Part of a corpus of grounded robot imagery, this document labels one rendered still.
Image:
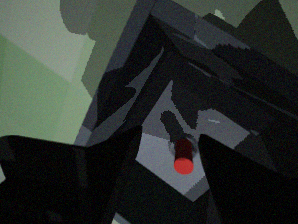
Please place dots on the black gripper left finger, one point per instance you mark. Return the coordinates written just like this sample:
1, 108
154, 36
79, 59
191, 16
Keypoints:
98, 173

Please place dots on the dark red peg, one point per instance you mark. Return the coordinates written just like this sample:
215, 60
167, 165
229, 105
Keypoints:
183, 157

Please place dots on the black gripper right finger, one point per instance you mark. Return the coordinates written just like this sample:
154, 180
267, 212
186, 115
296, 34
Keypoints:
244, 191

